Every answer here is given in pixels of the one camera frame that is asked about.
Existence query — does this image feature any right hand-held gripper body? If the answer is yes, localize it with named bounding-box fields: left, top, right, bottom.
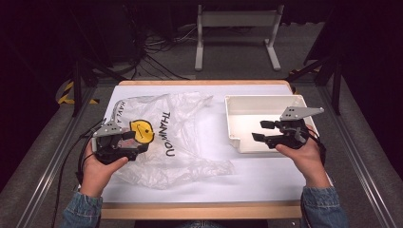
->
left=267, top=106, right=325, bottom=150

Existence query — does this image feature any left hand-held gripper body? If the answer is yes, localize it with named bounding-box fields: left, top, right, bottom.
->
left=91, top=120, right=141, bottom=166

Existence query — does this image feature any clear printed plastic bag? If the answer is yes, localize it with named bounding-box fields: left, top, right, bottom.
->
left=111, top=91, right=237, bottom=191

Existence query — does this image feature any person's left hand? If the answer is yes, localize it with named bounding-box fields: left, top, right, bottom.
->
left=79, top=141, right=129, bottom=198

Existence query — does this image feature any person's right hand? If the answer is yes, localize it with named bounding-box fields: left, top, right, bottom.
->
left=275, top=124, right=331, bottom=189

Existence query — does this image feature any white plastic tray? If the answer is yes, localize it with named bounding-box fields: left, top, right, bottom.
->
left=224, top=94, right=319, bottom=155

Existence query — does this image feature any black metal stand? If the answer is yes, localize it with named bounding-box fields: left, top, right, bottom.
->
left=284, top=51, right=344, bottom=117
left=69, top=55, right=128, bottom=119

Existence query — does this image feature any yellow and black striped tape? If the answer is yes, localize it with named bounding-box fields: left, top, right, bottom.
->
left=56, top=80, right=101, bottom=105

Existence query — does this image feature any person's denim-clad body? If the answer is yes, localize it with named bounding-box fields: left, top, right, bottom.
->
left=175, top=220, right=230, bottom=228

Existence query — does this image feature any white metal stand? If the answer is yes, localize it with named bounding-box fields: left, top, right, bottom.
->
left=194, top=3, right=285, bottom=72

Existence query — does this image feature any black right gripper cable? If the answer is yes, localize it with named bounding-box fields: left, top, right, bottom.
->
left=307, top=125, right=328, bottom=166

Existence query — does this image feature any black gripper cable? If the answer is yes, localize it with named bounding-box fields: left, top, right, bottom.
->
left=49, top=118, right=107, bottom=228
left=307, top=125, right=328, bottom=166

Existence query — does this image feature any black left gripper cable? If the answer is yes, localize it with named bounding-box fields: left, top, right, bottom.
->
left=49, top=118, right=107, bottom=228

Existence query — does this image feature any aluminium floor rail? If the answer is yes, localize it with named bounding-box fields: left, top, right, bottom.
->
left=316, top=85, right=398, bottom=228
left=14, top=85, right=98, bottom=228

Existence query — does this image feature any bundle of black floor cables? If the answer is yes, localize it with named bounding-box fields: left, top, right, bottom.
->
left=125, top=18, right=198, bottom=81

